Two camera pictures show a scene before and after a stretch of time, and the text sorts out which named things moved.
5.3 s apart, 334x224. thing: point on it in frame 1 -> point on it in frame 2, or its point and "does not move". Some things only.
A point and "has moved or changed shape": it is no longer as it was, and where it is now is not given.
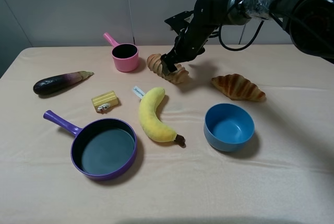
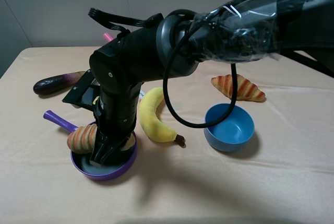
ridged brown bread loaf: x=154 y=63 has moved or changed shape
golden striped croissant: x=236 y=86 does not move
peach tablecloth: x=231 y=134 does not move
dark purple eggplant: x=48 y=85 does not move
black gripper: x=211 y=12 -> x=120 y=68
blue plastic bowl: x=228 y=127 does not move
